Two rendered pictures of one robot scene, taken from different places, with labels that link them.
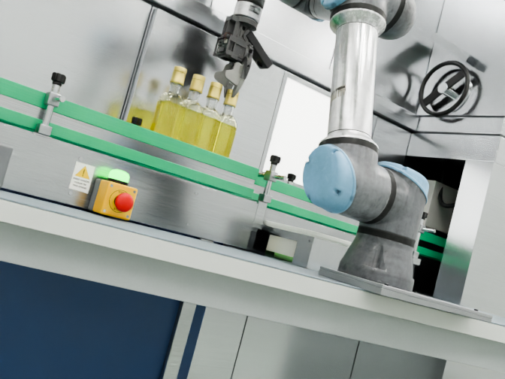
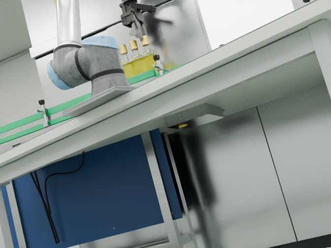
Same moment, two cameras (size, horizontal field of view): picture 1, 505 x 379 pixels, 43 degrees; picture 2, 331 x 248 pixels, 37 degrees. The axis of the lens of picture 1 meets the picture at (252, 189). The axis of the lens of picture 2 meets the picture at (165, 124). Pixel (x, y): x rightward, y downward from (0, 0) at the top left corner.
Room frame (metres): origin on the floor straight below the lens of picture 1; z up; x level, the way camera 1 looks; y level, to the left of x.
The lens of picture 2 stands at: (0.52, -1.72, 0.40)
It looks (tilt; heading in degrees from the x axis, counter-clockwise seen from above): 9 degrees up; 57
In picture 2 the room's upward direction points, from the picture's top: 15 degrees counter-clockwise
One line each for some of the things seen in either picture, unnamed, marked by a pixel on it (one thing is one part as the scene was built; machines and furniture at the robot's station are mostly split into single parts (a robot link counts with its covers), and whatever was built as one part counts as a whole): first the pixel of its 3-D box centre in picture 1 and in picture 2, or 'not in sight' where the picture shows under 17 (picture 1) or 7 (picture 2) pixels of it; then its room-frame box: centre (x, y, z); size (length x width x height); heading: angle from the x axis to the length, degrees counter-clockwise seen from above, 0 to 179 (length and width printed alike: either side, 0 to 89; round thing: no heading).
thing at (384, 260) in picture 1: (380, 257); (110, 88); (1.28, -0.28, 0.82); 0.15 x 0.15 x 0.10
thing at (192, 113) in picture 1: (182, 139); (131, 80); (1.65, 0.21, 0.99); 0.06 x 0.06 x 0.21; 37
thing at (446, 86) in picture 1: (446, 89); not in sight; (2.28, -0.59, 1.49); 0.21 x 0.05 x 0.21; 37
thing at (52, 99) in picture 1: (54, 104); (41, 113); (1.28, 0.43, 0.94); 0.07 x 0.04 x 0.13; 37
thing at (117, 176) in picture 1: (119, 177); not in sight; (1.37, 0.28, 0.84); 0.04 x 0.04 x 0.03
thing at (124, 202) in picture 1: (122, 201); not in sight; (1.33, 0.25, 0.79); 0.04 x 0.03 x 0.04; 127
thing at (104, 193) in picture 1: (113, 200); not in sight; (1.36, 0.28, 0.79); 0.07 x 0.07 x 0.07; 37
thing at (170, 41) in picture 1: (264, 120); (198, 27); (1.97, 0.02, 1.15); 0.90 x 0.03 x 0.34; 127
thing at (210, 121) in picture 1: (199, 146); (142, 76); (1.69, 0.17, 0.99); 0.06 x 0.06 x 0.21; 37
